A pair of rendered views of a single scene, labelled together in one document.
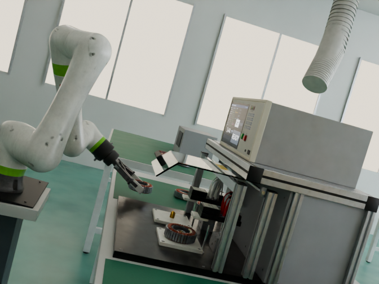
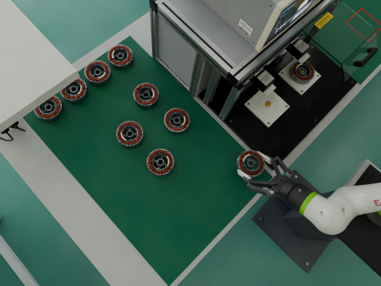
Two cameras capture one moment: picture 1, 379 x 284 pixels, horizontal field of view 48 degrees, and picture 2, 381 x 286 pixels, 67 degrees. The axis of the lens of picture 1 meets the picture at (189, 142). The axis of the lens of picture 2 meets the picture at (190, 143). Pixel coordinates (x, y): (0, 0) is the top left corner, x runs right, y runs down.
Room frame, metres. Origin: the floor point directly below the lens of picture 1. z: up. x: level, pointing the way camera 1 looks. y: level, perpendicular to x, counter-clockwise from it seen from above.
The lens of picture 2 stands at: (2.37, 0.19, 1.94)
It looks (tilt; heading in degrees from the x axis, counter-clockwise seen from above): 72 degrees down; 219
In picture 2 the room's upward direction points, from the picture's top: 18 degrees clockwise
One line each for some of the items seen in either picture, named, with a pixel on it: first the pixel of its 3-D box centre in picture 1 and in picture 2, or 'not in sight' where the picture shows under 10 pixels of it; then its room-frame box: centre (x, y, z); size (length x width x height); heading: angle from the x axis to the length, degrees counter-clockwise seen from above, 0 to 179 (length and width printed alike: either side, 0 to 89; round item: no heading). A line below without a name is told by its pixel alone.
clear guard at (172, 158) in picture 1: (202, 172); (334, 33); (1.40, -0.07, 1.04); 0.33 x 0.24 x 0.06; 100
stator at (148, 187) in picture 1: (140, 186); (250, 163); (1.92, 0.16, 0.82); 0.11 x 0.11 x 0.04
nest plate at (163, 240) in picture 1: (178, 240); (299, 75); (1.44, -0.06, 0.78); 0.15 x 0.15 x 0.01; 10
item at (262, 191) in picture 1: (238, 173); not in sight; (1.59, -0.21, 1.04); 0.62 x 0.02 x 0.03; 10
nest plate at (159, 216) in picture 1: (171, 218); (267, 105); (1.68, -0.01, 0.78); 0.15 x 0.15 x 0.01; 10
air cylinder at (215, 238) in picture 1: (219, 243); (279, 52); (1.46, -0.20, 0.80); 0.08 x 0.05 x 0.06; 10
